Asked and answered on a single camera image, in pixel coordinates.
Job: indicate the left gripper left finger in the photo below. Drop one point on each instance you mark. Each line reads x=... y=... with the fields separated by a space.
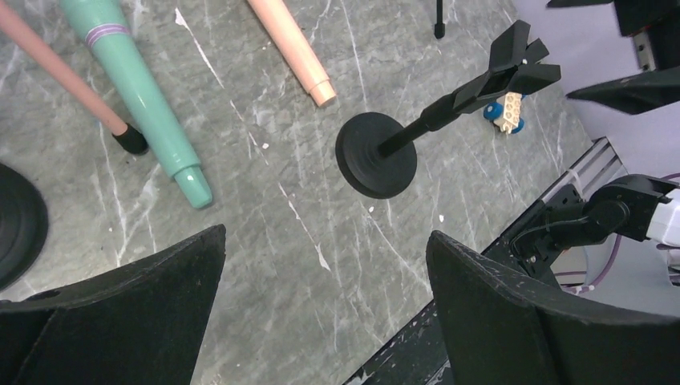
x=141 y=323

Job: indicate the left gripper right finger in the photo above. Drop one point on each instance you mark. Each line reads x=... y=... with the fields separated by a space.
x=594 y=343

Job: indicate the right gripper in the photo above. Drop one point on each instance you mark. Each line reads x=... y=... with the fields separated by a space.
x=650 y=90

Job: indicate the black mic stand with clip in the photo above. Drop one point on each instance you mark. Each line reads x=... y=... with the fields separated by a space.
x=376 y=154

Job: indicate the green toy microphone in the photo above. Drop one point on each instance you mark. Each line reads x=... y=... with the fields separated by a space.
x=103 y=28

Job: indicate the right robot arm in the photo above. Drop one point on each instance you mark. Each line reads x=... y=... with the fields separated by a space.
x=635 y=206

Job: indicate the pink music stand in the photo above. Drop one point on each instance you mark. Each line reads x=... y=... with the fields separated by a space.
x=128 y=137

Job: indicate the beige blue brick car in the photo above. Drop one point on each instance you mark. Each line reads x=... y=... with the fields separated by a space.
x=505 y=113

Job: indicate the pink toy microphone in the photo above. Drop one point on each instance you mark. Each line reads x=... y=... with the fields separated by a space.
x=275 y=17

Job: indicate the black shock-mount boom stand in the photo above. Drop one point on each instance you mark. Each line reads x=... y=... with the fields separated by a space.
x=440 y=26

